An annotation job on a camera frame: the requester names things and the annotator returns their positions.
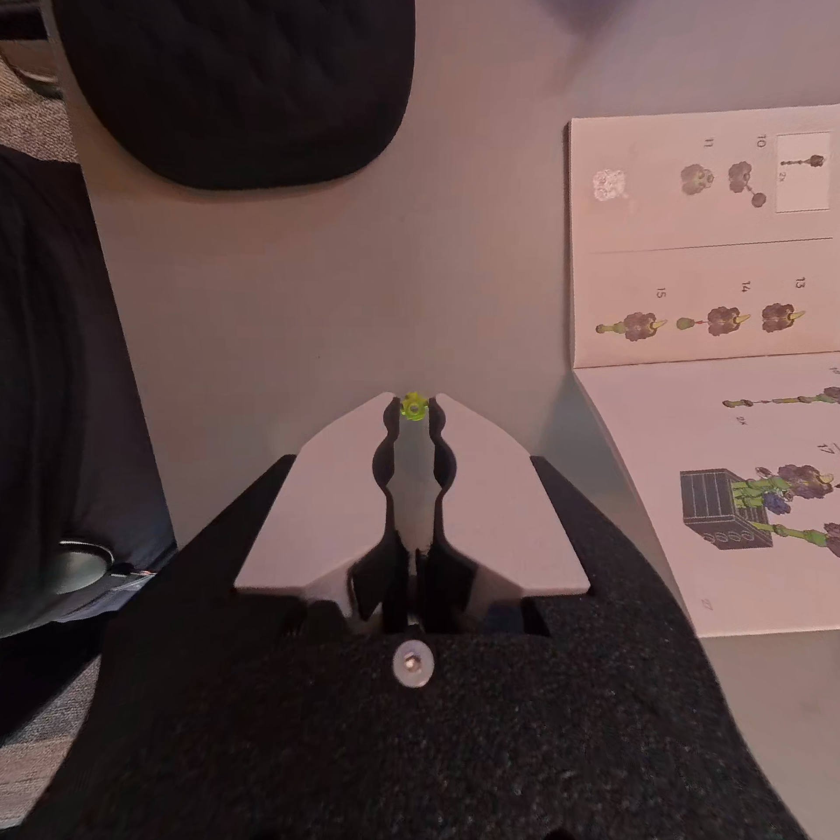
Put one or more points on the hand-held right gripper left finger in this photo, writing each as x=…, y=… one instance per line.
x=322, y=519

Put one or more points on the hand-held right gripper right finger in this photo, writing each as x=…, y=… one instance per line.
x=512, y=519

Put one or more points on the small lime flower brick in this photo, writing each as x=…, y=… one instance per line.
x=415, y=407

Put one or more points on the white instruction booklet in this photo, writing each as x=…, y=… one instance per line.
x=709, y=433

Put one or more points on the grey desk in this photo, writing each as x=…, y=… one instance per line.
x=394, y=289

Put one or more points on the person's dark clothing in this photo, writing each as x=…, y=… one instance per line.
x=59, y=394

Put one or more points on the black mesh cushion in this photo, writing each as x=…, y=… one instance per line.
x=236, y=79

